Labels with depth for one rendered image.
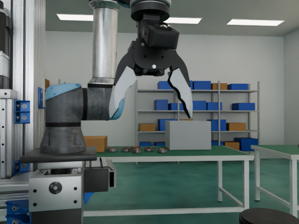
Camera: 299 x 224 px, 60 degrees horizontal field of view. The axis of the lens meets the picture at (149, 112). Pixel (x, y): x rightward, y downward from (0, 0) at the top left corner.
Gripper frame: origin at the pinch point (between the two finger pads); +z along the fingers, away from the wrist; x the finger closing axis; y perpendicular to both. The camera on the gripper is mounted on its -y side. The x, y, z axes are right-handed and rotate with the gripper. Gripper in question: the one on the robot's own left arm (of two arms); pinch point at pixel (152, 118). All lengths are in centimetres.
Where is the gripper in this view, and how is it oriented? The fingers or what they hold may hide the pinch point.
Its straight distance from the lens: 45.3
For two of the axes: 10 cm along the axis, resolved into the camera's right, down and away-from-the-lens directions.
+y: -2.1, 0.1, 9.8
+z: 0.0, 10.0, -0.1
